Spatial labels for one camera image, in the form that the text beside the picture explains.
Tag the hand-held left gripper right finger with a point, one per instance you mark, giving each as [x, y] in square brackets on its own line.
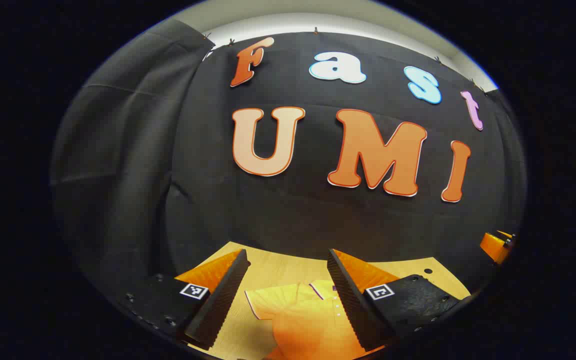
[352, 300]

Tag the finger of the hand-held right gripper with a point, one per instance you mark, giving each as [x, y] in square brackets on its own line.
[494, 247]
[505, 234]

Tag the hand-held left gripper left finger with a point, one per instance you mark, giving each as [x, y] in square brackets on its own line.
[218, 302]

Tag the orange T-shirt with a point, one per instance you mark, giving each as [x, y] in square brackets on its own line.
[308, 325]

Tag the black backdrop cloth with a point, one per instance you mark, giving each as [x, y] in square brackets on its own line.
[293, 215]

